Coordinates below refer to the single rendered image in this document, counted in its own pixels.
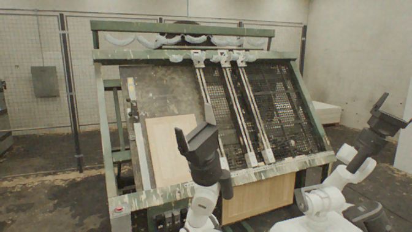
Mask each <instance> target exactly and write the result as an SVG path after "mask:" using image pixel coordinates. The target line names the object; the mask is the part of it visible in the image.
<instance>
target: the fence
mask: <svg viewBox="0 0 412 232"><path fill-rule="evenodd" d="M129 79H132V83H129ZM126 81H127V86H128V90H129V97H130V98H131V100H136V97H135V89H134V81H133V78H127V79H126ZM130 86H133V89H134V91H130ZM132 120H133V117H132ZM133 125H134V131H135V142H136V146H137V151H138V156H139V164H140V172H141V176H142V185H143V190H144V191H145V190H151V186H150V179H149V173H148V166H147V162H146V158H145V151H144V145H143V137H142V130H141V125H140V123H134V120H133Z"/></svg>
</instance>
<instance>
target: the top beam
mask: <svg viewBox="0 0 412 232"><path fill-rule="evenodd" d="M166 53H167V54H168V55H169V56H171V55H181V56H182V55H184V54H185V53H186V54H185V55H184V56H182V61H181V62H177V63H175V62H171V61H170V60H169V58H170V57H169V56H168V55H167V54H166ZM187 53H189V54H187ZM205 53H206V54H205V55H204V56H205V60H204V64H219V63H220V62H212V61H210V57H209V56H208V55H207V53H208V54H209V55H210V56H212V55H218V53H217V51H214V50H206V52H205ZM242 53H244V54H245V53H246V51H242ZM92 54H93V65H94V62H101V63H102V66H115V65H138V64H194V61H193V60H192V59H191V56H190V55H191V51H190V50H100V49H93V50H92ZM257 54H258V55H257ZM249 55H255V56H256V55H257V56H256V60H255V61H253V62H249V61H246V62H245V63H288V62H289V61H295V60H296V59H297V56H296V53H295V52H272V51H250V52H249ZM243 57H245V55H243Z"/></svg>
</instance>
